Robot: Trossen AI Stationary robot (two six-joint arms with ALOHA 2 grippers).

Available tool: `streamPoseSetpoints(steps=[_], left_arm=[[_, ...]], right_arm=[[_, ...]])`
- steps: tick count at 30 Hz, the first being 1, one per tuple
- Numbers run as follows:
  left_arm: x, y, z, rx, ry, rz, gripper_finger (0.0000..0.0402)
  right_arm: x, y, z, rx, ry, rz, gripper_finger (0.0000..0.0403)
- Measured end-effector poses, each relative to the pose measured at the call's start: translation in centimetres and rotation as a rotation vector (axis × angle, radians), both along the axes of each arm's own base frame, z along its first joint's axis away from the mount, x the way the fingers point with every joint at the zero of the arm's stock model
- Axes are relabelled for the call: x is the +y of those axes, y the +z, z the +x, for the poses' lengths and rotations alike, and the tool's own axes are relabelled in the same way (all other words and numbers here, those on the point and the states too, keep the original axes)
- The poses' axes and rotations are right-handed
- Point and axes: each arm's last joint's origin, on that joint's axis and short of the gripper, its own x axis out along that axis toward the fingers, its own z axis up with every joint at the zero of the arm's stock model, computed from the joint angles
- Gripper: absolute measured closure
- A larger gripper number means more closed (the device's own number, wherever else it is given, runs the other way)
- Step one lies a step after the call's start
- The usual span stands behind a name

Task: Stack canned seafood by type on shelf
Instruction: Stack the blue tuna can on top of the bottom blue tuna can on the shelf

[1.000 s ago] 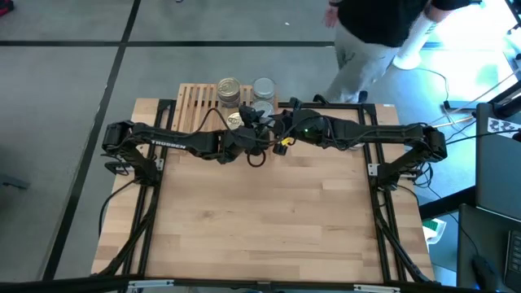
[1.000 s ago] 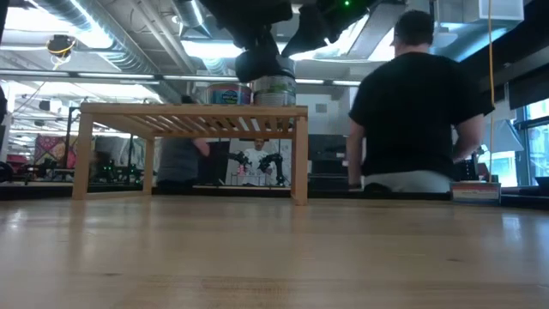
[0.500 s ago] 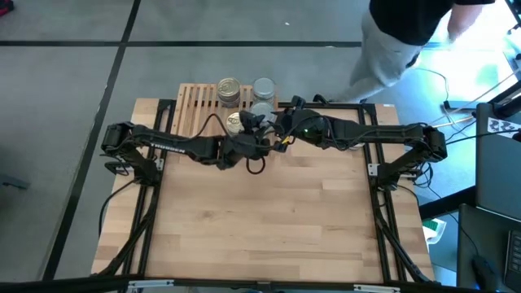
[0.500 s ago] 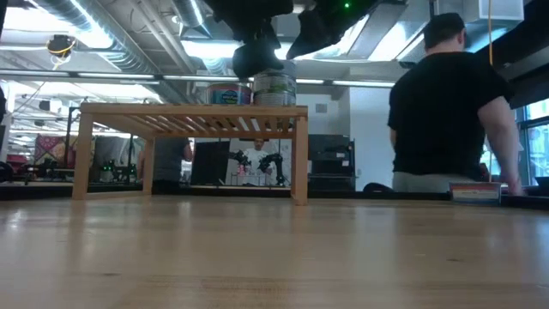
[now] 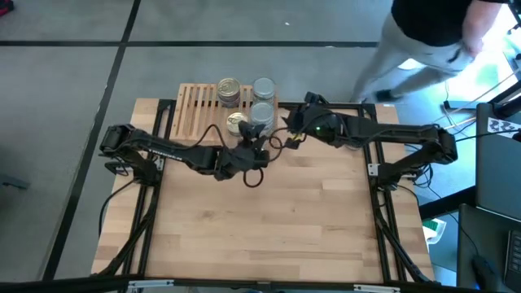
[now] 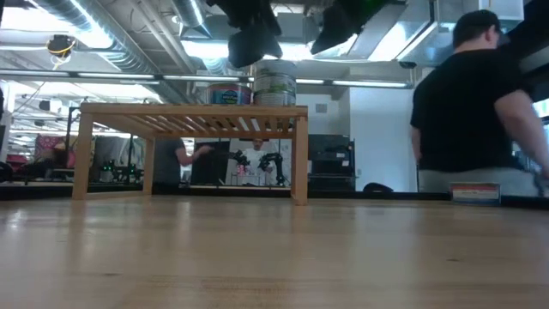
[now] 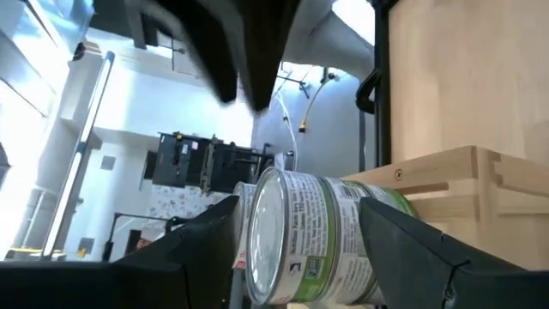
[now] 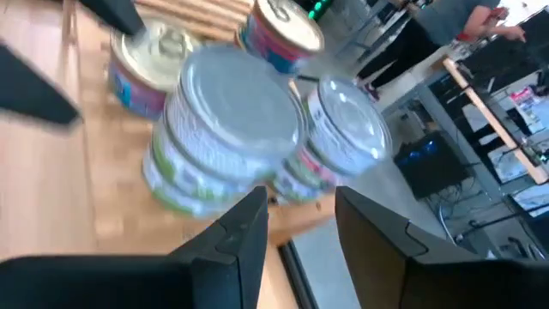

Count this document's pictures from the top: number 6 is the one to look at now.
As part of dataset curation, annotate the Wild Planet salmon can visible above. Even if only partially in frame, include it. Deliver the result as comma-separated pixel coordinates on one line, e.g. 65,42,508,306
449,182,502,206
206,82,253,106

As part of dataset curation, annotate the wooden slatted shelf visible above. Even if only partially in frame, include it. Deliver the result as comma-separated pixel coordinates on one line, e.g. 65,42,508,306
71,101,310,207

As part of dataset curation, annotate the person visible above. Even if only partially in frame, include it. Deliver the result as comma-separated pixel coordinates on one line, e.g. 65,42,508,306
239,137,275,186
409,9,549,197
152,137,214,195

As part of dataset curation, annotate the black standing panel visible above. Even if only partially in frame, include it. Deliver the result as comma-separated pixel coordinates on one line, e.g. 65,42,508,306
190,139,232,186

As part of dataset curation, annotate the long ceiling light strip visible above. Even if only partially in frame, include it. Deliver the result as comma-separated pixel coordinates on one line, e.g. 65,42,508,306
0,68,415,90

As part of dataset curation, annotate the black and yellow ceiling reel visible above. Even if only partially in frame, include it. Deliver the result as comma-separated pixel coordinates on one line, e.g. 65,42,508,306
45,33,77,60

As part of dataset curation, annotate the pink patterned cloth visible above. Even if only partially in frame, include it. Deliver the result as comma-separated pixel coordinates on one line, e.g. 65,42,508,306
16,135,77,173

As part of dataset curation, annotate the silver rectangular ceiling duct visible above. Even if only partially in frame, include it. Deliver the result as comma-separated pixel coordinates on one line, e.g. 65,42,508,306
364,0,525,65

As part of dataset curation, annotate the silver corrugated ceiling duct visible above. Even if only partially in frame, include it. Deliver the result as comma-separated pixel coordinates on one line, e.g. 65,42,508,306
33,0,162,75

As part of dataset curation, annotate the black aluminium table frame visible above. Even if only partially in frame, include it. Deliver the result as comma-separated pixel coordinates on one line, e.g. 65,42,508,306
0,182,549,211

